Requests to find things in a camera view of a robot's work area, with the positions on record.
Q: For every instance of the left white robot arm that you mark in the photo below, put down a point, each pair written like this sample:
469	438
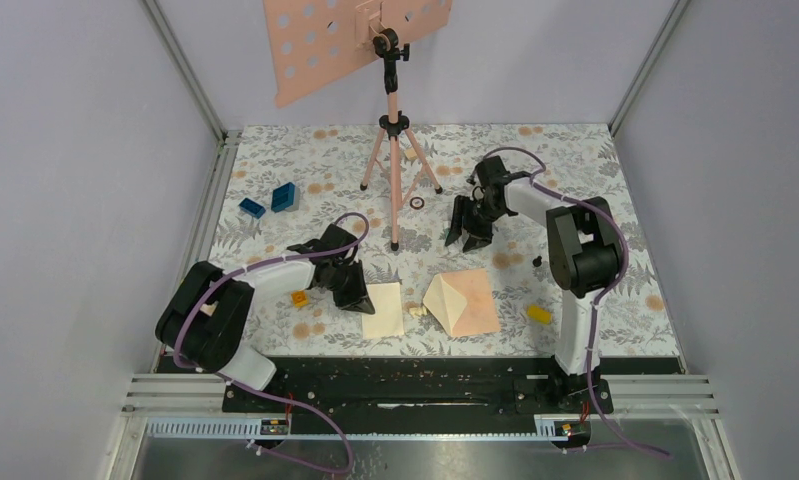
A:
205	319

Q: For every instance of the yellow toy brick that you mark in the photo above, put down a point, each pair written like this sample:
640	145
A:
539	314

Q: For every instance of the floral patterned table mat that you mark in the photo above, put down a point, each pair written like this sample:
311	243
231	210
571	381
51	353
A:
326	163

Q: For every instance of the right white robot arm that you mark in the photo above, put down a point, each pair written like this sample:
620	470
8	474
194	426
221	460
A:
586	252

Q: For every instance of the large blue toy brick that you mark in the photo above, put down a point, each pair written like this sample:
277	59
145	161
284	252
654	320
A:
285	198

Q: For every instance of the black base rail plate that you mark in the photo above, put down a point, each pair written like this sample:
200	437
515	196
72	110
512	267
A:
426	395

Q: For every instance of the small blue toy brick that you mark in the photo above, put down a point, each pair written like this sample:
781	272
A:
252	208

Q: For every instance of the beige lined letter paper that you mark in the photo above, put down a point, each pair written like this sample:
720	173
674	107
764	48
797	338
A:
387	321

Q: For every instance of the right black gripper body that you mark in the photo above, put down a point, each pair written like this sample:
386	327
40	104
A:
482	207

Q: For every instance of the orange square toy brick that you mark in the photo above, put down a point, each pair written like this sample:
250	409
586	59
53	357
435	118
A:
299	299

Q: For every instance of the tan paper envelope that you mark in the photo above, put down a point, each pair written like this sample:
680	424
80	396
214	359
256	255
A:
462	302

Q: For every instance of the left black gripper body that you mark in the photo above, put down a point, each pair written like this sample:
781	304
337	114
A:
339	275

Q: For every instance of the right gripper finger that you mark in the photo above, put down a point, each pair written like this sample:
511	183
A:
455	230
479	231

